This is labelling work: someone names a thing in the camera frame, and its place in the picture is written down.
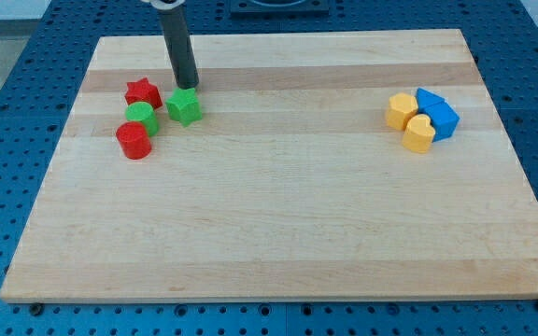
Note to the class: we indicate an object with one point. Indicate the red cylinder block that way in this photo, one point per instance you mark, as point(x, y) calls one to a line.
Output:
point(134, 140)

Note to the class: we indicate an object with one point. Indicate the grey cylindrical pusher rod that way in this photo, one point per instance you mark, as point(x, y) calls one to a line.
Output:
point(178, 43)

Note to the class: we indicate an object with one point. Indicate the blue triangle block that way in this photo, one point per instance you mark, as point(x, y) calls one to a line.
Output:
point(427, 98)

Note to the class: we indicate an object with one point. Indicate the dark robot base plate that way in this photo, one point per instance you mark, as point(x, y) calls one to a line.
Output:
point(243, 8)

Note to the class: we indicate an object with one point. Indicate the yellow heart block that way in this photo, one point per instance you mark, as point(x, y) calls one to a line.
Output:
point(419, 134)

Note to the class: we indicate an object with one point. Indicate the red star block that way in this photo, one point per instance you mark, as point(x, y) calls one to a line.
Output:
point(143, 91)

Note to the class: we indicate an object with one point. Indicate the green cylinder block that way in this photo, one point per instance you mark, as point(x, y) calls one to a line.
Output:
point(144, 113)

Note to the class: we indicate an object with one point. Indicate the wooden board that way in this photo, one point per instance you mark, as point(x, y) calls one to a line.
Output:
point(291, 187)

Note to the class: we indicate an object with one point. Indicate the green star block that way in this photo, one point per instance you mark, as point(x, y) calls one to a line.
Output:
point(183, 106)

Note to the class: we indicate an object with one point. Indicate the yellow hexagon block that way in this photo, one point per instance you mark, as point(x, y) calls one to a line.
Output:
point(401, 108)

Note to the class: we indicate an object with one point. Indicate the blue cube block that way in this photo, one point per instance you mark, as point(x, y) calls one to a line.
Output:
point(444, 120)

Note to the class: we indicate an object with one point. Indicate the silver rod mounting collar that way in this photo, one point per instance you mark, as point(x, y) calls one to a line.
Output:
point(165, 5)

